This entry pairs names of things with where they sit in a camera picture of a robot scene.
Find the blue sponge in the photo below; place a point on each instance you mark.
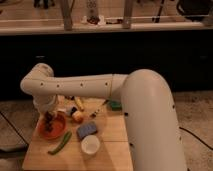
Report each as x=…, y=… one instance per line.
x=86, y=129

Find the black and white marker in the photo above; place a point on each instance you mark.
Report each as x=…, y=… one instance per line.
x=97, y=111

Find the wooden table leg left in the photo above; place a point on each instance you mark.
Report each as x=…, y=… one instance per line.
x=66, y=15

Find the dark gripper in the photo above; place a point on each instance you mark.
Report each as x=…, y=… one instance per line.
x=49, y=116

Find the green sponge block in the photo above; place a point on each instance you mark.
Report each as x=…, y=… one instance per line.
x=115, y=106

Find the red bowl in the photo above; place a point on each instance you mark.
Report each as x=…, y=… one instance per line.
x=59, y=125

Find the white cup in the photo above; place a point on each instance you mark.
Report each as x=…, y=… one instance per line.
x=90, y=144

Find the dark purple grapes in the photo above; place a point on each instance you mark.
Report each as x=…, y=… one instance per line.
x=48, y=126

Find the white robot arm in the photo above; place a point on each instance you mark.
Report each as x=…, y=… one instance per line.
x=153, y=136

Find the wooden table leg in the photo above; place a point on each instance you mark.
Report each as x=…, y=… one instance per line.
x=66, y=15
x=127, y=14

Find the yellow banana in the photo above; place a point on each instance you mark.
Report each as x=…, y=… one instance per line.
x=79, y=103

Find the wooden table leg right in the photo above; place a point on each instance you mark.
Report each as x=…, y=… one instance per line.
x=127, y=14

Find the white black small bottle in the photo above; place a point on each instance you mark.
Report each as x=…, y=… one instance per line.
x=68, y=111

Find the orange round fruit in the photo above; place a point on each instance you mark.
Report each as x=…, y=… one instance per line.
x=77, y=116

